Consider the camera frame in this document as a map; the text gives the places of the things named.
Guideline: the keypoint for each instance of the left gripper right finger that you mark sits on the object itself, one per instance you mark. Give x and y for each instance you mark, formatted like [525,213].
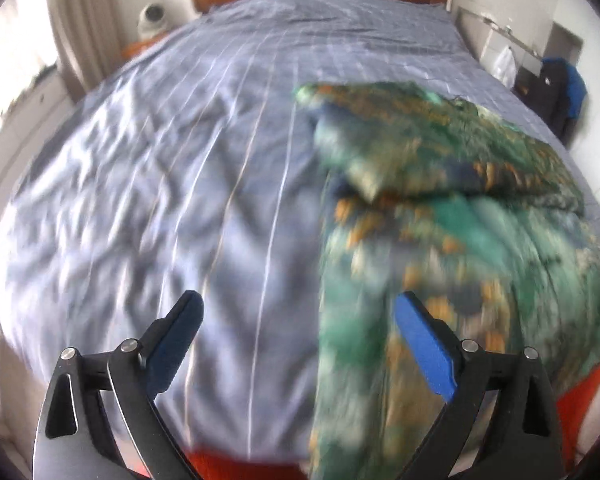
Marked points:
[523,439]

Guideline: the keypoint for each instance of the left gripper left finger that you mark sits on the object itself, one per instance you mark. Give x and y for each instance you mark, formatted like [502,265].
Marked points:
[74,439]

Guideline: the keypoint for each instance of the green patterned silk garment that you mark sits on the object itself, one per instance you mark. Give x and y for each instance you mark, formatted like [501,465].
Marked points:
[485,224]

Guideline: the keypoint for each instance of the orange red bed base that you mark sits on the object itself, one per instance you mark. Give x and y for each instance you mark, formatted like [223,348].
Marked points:
[572,408]

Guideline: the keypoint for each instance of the light blue checked bedsheet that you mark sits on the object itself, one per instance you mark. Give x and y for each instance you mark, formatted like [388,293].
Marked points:
[194,167]

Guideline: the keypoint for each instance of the white drawer cabinet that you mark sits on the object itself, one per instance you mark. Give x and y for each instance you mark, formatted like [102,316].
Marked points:
[35,117]

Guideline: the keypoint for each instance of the dark blue jacket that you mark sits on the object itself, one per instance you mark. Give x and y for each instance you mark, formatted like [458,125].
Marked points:
[556,94]

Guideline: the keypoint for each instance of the beige curtain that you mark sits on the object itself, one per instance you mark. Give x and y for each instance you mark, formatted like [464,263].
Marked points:
[89,41]

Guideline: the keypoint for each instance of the white security camera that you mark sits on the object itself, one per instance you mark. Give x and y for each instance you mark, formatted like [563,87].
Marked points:
[152,21]

